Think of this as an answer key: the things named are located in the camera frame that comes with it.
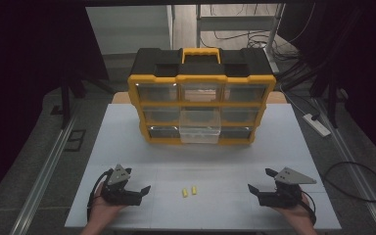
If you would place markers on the person's left hand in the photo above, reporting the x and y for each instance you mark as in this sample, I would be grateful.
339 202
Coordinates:
103 209

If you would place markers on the yellow black organizer cabinet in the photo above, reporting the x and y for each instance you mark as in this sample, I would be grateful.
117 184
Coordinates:
209 68

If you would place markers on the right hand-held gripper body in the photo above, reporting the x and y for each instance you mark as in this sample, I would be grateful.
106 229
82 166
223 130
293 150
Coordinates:
284 196

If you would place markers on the black plug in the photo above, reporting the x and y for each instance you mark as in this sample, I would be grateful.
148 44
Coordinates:
315 117

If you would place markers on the white metal frame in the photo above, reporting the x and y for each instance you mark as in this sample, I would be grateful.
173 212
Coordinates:
235 23

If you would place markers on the person's right hand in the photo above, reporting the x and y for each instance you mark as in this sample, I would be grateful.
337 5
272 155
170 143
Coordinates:
294 212

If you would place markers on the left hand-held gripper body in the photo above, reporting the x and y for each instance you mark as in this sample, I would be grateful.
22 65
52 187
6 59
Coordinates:
119 192

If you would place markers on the set of clear drawers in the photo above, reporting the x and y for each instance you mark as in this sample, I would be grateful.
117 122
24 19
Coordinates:
158 93

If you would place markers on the small yellow earplug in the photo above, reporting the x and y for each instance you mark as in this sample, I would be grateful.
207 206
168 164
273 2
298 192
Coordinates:
185 193
194 190

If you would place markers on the black stand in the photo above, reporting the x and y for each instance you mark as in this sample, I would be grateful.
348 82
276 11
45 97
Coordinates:
66 98
332 98

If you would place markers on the white power strip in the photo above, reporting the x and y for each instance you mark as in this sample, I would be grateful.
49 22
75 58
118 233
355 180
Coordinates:
318 126

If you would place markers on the white partition panel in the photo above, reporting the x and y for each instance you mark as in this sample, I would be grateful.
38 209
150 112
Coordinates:
127 29

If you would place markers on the clear plastic drawer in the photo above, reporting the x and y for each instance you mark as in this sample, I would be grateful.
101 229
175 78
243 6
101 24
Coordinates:
199 130

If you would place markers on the dark floor socket plate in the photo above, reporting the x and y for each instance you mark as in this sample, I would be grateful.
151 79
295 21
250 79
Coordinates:
75 140

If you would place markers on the dark curtain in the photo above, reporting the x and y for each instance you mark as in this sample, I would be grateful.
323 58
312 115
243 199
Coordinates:
365 65
19 81

